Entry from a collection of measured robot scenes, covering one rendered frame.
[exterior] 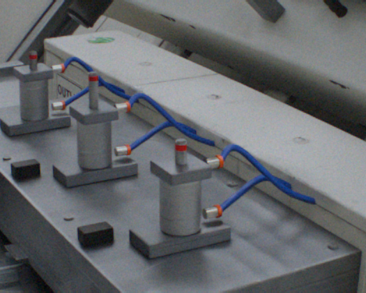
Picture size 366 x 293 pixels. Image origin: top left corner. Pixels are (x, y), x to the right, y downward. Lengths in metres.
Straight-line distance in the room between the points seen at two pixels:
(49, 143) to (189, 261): 0.20
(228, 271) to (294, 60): 0.24
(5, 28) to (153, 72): 1.15
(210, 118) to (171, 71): 0.13
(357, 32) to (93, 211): 0.23
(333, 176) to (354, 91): 0.10
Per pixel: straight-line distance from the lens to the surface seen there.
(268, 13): 0.71
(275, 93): 0.80
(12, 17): 1.88
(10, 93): 0.99
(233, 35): 0.74
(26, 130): 0.67
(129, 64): 0.77
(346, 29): 0.66
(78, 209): 0.54
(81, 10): 0.49
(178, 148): 0.48
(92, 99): 0.57
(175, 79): 0.73
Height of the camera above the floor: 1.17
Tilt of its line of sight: 4 degrees up
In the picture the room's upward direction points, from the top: 37 degrees clockwise
